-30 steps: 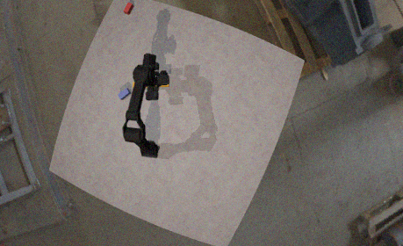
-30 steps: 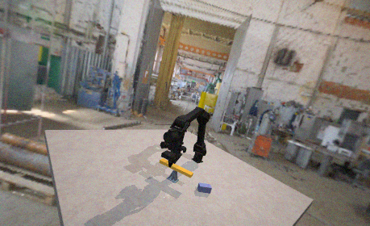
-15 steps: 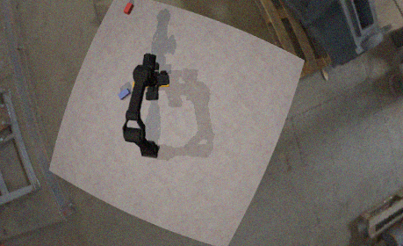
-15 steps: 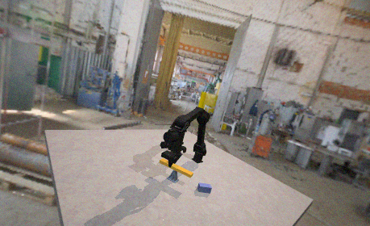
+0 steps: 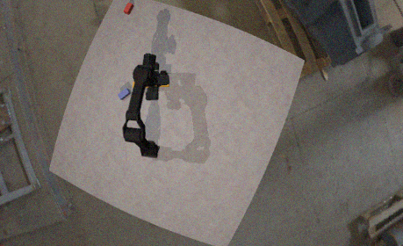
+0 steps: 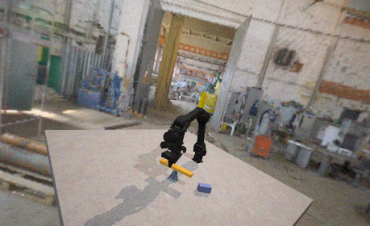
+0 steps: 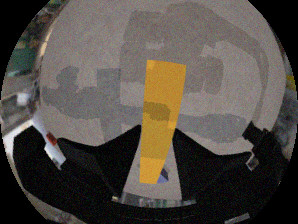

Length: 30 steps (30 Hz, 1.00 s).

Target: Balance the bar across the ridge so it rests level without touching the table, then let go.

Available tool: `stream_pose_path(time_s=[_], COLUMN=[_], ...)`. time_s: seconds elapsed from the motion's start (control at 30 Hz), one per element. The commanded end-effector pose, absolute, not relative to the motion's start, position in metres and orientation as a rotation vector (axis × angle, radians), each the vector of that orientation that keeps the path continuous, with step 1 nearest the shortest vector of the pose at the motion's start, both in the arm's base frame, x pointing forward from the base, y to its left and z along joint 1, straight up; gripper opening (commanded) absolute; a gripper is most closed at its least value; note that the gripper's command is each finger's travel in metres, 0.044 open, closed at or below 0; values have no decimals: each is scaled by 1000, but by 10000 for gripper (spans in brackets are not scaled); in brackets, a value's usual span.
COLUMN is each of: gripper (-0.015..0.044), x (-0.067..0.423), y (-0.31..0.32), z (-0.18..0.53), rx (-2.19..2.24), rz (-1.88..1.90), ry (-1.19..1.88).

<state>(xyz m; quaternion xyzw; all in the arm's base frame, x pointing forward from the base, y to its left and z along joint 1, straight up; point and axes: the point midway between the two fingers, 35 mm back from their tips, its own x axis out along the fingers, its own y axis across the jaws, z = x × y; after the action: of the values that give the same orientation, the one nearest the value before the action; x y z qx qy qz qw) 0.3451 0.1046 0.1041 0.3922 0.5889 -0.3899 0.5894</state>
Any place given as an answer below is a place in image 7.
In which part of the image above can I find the small red block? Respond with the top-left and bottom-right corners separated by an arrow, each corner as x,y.
47,132 -> 57,145

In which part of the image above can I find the small blue block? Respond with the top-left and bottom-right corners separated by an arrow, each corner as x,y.
157,168 -> 169,184

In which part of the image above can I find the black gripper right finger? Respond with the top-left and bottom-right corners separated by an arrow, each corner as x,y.
172,128 -> 253,201

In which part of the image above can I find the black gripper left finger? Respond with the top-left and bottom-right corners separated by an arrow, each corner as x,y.
56,125 -> 141,198

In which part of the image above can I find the orange bar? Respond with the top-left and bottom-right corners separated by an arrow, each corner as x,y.
140,60 -> 186,184

